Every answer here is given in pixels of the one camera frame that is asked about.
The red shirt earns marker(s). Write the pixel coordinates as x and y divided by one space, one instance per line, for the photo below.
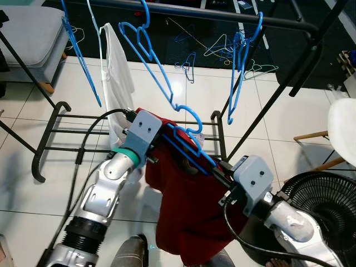
189 217

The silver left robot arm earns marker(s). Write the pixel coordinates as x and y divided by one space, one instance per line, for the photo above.
103 189

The green plastic hanger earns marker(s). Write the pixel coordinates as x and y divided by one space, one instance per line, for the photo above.
261 69

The dark blue plastic hanger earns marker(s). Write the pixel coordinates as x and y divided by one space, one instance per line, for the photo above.
186 36
191 72

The pale teal plastic hanger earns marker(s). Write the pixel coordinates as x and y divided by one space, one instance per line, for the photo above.
221 51

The grey right robot leg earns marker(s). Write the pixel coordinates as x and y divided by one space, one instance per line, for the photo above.
222 260

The grey robot leg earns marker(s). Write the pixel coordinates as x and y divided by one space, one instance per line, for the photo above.
222 260
130 253

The black floor fan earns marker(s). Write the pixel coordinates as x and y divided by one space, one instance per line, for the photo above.
328 206

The grey left robot leg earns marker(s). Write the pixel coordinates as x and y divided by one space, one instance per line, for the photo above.
130 253

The white plastic chair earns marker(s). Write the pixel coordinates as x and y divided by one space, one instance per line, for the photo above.
342 128

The black metal clothes rack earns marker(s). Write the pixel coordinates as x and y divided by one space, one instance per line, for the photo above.
306 69

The white t-shirt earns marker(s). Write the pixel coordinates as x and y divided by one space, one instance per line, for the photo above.
117 72

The grey cushioned seat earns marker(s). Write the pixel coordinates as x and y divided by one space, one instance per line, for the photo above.
30 39

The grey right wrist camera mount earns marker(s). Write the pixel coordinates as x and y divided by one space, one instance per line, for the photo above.
253 178

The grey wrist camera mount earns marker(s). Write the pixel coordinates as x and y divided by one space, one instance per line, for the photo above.
144 133
253 178

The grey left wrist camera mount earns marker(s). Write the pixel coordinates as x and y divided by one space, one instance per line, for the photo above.
144 133

